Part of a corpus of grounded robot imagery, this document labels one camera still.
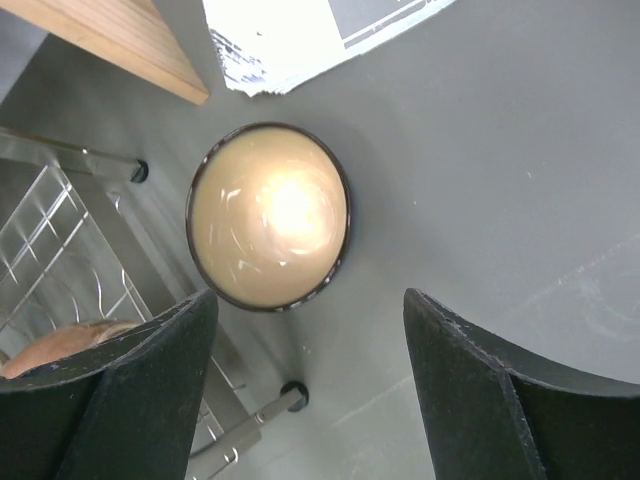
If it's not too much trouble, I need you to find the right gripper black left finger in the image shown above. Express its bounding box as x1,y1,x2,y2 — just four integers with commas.
1,290,218,479

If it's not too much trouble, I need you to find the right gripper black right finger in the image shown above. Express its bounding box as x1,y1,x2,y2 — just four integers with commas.
403,289,639,479

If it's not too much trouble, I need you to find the pink speckled bowl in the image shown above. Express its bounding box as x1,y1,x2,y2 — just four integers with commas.
1,320,139,379

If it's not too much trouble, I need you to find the small teal blue bowl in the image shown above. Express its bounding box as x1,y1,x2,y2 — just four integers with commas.
185,121,352,312

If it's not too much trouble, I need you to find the steel two-tier dish rack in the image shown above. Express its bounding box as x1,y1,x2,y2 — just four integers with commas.
1,129,309,479

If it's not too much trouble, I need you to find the wooden shelf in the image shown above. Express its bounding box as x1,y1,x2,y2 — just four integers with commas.
1,0,209,105

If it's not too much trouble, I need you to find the grey booklet in plastic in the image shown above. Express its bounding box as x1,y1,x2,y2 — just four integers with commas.
202,0,453,97

